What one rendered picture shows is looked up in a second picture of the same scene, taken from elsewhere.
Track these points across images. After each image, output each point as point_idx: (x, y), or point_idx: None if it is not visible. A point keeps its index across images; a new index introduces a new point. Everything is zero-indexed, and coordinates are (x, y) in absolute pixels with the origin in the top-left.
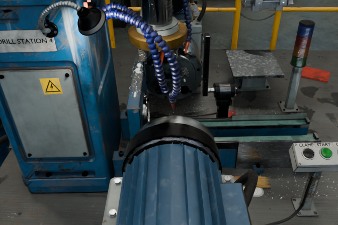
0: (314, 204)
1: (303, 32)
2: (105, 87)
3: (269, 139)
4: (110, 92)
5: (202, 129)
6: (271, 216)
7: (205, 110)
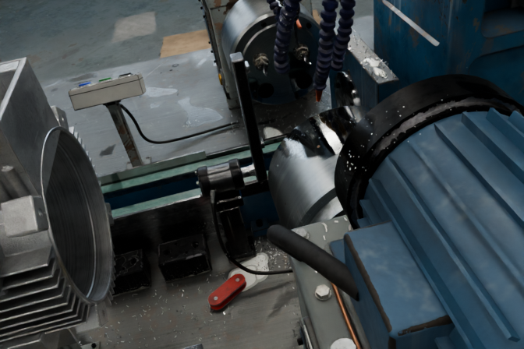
0: None
1: None
2: (400, 33)
3: (157, 174)
4: (412, 70)
5: (239, 27)
6: (179, 150)
7: (281, 307)
